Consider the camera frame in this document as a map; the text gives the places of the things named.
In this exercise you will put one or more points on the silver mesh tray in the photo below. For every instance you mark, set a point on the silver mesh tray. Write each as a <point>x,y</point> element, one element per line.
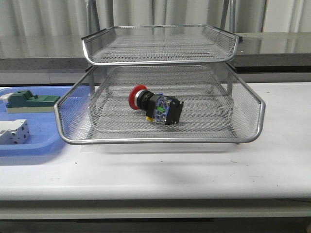
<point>219,107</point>
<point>164,44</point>

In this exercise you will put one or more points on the white circuit breaker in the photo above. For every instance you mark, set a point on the white circuit breaker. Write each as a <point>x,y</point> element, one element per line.
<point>14,132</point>

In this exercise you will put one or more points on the red emergency stop button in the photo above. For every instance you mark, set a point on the red emergency stop button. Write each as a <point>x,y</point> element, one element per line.
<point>159,108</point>

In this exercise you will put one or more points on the grey metal rack frame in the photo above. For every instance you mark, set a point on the grey metal rack frame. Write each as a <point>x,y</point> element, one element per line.
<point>93,20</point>

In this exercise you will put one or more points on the blue plastic tray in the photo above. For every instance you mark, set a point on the blue plastic tray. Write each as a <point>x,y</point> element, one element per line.
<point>44,135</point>

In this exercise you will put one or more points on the silver mesh top tray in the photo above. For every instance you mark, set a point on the silver mesh top tray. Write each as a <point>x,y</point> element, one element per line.
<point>164,44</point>

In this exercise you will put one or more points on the green electrical switch block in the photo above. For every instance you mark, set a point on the green electrical switch block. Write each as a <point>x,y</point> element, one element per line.
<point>24,101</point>

